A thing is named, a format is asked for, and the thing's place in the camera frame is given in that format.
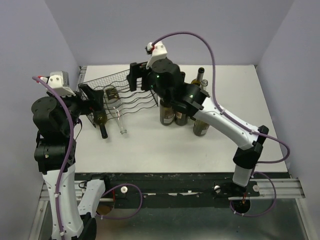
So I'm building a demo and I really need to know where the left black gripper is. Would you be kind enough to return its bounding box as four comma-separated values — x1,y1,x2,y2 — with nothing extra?
48,82,105,134

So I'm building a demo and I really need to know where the dark bottle front label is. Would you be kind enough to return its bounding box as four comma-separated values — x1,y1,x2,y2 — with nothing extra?
93,110,108,139

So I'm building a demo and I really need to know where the dark bottle label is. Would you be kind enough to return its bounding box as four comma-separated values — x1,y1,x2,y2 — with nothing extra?
159,98,175,126
93,110,108,139

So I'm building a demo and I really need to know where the clear glass bottle front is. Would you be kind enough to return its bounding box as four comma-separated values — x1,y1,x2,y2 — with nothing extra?
109,99,127,135

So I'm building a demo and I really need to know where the dark bottle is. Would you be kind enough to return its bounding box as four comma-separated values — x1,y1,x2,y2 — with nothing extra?
174,110,189,126

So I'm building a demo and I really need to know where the green bottle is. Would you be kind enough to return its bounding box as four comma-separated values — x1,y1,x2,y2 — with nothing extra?
103,85,122,108
191,67,205,87
192,119,210,137

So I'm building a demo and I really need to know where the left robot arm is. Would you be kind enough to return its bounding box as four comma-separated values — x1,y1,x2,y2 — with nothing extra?
31,84,111,240

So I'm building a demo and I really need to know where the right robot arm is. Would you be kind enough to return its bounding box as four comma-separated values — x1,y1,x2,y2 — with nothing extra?
126,58,269,196

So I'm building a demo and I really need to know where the clear bottle back right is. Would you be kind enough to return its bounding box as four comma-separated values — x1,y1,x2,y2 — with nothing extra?
200,79,208,91

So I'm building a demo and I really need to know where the black wire wine rack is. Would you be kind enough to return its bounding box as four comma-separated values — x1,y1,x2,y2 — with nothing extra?
78,70,159,128

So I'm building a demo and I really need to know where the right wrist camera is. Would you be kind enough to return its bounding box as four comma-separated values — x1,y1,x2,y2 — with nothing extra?
145,41,168,70

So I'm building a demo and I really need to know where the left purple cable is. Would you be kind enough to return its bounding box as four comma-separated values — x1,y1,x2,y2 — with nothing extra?
31,76,144,236

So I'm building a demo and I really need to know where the purple cable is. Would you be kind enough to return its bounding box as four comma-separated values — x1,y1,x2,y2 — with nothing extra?
31,76,144,236
152,31,291,217

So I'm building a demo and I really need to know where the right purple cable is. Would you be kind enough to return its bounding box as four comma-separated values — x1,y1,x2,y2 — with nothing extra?
152,31,291,217

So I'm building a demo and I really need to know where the black mounting rail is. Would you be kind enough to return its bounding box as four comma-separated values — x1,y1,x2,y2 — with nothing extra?
74,171,261,210

